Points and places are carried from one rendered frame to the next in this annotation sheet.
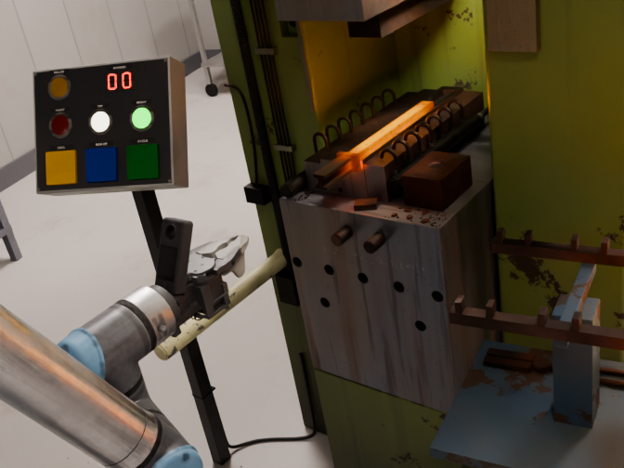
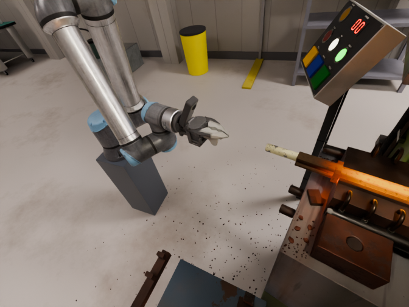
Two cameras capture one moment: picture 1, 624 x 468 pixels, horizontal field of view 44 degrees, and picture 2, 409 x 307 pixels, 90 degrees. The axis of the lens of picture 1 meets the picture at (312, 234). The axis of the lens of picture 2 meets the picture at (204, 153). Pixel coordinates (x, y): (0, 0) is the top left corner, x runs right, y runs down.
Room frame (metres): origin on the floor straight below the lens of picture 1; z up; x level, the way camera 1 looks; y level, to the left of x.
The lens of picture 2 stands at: (1.09, -0.38, 1.43)
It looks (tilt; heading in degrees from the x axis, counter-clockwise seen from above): 46 degrees down; 90
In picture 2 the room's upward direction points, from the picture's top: 11 degrees counter-clockwise
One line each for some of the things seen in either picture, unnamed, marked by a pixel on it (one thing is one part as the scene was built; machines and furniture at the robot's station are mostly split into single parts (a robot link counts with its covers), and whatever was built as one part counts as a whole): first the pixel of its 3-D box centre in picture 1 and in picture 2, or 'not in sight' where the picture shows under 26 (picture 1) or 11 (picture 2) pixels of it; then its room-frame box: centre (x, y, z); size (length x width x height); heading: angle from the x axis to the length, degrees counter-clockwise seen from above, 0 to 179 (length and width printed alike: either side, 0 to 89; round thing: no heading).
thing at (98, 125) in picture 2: not in sight; (108, 126); (0.58, 0.60, 0.79); 0.17 x 0.15 x 0.18; 30
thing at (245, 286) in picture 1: (226, 301); (309, 161); (1.59, 0.23, 0.62); 0.44 x 0.05 x 0.05; 138
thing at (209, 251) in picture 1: (224, 256); (219, 133); (1.15, 0.15, 0.98); 0.09 x 0.03 x 0.06; 138
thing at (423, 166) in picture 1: (437, 180); (349, 248); (1.35, -0.26, 0.95); 0.12 x 0.09 x 0.07; 138
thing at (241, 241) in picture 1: (237, 260); (214, 139); (1.13, 0.13, 0.98); 0.09 x 0.03 x 0.06; 138
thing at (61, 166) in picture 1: (62, 167); (311, 56); (1.65, 0.52, 1.01); 0.07 x 0.05 x 0.07; 73
